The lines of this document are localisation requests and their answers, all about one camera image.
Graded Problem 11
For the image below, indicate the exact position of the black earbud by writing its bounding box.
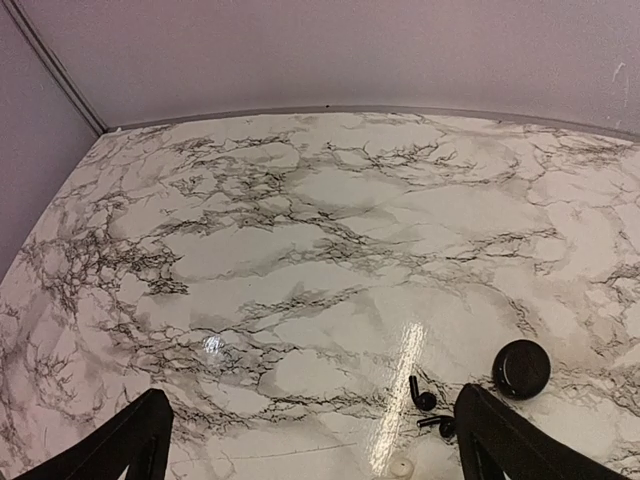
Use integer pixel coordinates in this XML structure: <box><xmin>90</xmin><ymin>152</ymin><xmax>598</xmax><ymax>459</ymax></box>
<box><xmin>416</xmin><ymin>415</ymin><xmax>456</xmax><ymax>439</ymax></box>
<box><xmin>408</xmin><ymin>375</ymin><xmax>437</xmax><ymax>412</ymax></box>

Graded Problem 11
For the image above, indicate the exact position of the black earbud upper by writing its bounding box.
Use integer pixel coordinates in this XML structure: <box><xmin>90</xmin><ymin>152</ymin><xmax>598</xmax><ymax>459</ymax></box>
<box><xmin>408</xmin><ymin>375</ymin><xmax>437</xmax><ymax>412</ymax></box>

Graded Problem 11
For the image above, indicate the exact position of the left aluminium corner post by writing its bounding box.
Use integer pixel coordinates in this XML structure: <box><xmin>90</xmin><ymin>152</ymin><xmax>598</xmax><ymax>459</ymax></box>
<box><xmin>1</xmin><ymin>0</ymin><xmax>109</xmax><ymax>136</ymax></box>

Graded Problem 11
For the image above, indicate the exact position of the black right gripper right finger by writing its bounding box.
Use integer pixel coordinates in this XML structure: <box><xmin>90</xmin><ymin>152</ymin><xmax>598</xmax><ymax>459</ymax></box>
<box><xmin>454</xmin><ymin>383</ymin><xmax>623</xmax><ymax>479</ymax></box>

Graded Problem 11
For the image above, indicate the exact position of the white oval charging case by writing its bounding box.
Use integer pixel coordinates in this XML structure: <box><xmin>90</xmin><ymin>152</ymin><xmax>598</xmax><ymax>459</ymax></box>
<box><xmin>388</xmin><ymin>457</ymin><xmax>415</xmax><ymax>480</ymax></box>

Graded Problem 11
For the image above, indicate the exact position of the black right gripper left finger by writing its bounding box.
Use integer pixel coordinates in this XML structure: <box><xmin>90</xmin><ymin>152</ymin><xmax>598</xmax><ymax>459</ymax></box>
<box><xmin>19</xmin><ymin>389</ymin><xmax>174</xmax><ymax>479</ymax></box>

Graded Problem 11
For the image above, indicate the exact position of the black earbud lower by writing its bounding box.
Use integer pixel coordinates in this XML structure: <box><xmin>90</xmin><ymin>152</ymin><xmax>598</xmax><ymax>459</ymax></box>
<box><xmin>416</xmin><ymin>415</ymin><xmax>456</xmax><ymax>439</ymax></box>

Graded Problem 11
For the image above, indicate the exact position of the round black charging case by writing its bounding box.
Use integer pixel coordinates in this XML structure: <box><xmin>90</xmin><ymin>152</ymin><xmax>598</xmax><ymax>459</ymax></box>
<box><xmin>492</xmin><ymin>339</ymin><xmax>551</xmax><ymax>401</ymax></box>

